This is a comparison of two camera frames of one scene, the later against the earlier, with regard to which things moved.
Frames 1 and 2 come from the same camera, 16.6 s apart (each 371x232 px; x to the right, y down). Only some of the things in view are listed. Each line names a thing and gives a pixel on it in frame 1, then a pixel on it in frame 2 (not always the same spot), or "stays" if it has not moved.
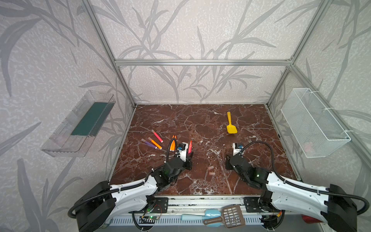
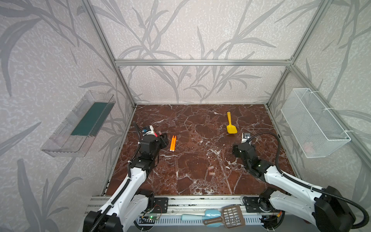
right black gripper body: x=232 y=161 -> x=237 y=148
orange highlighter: x=171 y=143 stays
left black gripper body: x=186 y=162 -> x=161 y=140
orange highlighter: x=173 y=144 stays
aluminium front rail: x=200 y=203 stays
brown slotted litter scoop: x=232 y=216 stays
